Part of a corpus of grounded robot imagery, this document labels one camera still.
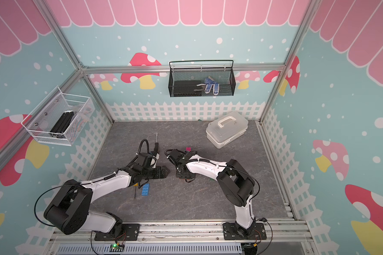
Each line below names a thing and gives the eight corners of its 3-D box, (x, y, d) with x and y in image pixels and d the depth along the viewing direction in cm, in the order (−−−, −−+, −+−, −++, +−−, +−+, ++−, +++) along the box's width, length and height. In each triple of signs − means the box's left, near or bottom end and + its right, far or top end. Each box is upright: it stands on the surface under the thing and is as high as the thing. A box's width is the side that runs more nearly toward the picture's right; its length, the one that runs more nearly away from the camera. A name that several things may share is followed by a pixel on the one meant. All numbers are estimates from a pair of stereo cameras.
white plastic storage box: (217, 152, 105) (219, 140, 95) (203, 137, 113) (203, 125, 103) (246, 134, 115) (251, 121, 105) (231, 121, 123) (234, 108, 113)
